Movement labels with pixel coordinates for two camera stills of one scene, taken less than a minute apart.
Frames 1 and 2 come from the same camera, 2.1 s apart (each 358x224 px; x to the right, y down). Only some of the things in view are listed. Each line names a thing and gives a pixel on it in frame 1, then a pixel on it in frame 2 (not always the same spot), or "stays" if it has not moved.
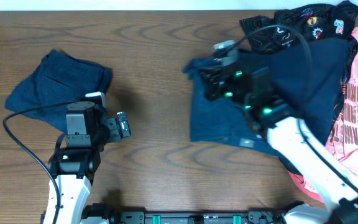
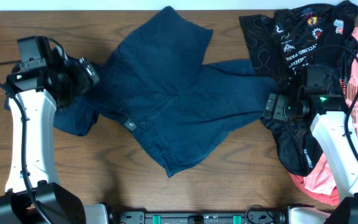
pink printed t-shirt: [353, 135] stays
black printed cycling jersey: [265, 33] stays
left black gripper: [111, 125] → [89, 70]
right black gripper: [211, 81] → [278, 112]
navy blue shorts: [307, 75] → [155, 82]
